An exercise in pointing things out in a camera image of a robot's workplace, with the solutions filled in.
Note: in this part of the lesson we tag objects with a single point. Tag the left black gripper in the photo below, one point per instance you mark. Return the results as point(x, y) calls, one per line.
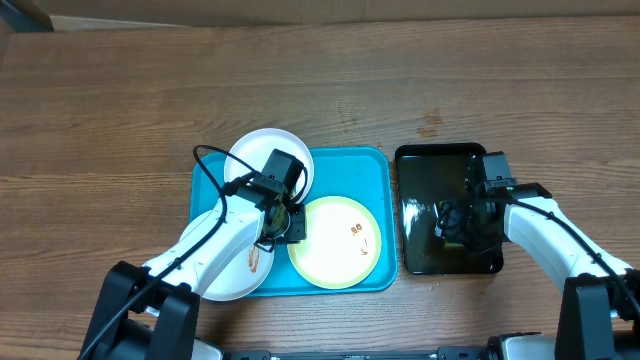
point(299, 232)

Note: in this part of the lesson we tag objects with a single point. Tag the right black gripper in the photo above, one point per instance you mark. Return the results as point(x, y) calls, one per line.
point(451, 226)

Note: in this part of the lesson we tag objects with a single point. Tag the yellow-green rimmed plate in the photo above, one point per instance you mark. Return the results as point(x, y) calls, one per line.
point(342, 246)

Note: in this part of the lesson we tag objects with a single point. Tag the white plate top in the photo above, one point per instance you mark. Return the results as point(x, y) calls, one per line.
point(255, 148)

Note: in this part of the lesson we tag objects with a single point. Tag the white plate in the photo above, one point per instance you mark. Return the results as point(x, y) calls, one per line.
point(255, 148)
point(229, 266)

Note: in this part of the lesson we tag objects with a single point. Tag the green yellow sponge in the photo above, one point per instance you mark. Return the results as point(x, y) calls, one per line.
point(452, 245)

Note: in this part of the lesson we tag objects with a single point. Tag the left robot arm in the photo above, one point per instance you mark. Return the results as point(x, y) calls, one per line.
point(150, 311)

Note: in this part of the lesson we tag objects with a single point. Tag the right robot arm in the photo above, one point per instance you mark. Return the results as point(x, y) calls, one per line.
point(599, 315)

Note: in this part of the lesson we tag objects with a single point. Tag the black water tray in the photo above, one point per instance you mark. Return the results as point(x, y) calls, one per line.
point(427, 174)

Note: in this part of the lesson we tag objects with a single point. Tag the teal plastic tray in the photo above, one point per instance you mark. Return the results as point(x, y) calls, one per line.
point(361, 174)

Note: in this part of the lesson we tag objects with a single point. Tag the white plate bottom left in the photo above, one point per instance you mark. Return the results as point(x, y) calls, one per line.
point(229, 266)

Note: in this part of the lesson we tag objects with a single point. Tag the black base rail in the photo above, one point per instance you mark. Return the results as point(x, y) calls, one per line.
point(442, 353)

